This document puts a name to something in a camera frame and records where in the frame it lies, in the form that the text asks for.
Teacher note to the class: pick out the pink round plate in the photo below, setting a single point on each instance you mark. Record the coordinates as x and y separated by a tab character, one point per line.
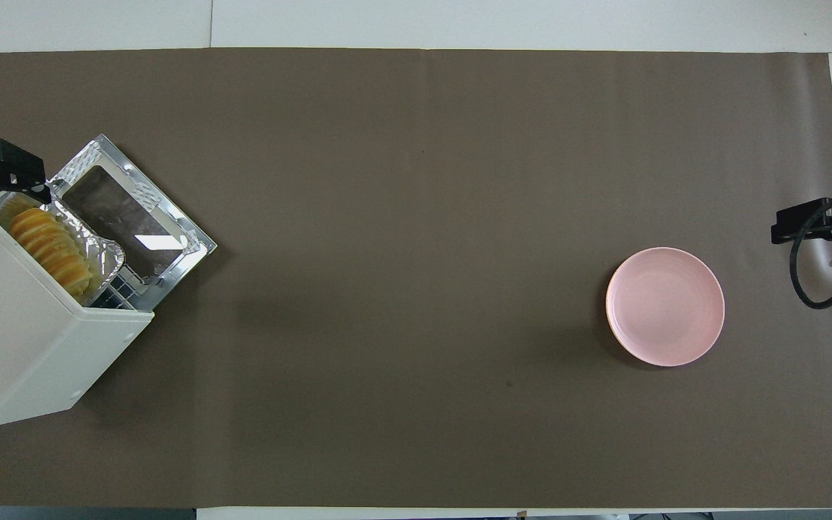
665	307

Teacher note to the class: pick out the cream toaster oven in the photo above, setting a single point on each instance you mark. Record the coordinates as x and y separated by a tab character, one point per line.
26	347

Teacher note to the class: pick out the glass oven door metal frame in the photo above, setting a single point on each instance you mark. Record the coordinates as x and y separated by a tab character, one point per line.
134	217

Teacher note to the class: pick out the aluminium foil tray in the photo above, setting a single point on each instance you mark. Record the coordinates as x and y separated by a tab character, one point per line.
102	249

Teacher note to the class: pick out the sliced yellow bread loaf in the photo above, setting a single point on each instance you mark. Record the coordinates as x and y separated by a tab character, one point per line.
51	249

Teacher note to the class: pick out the brown paper table mat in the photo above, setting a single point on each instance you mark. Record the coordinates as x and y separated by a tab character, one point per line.
416	433

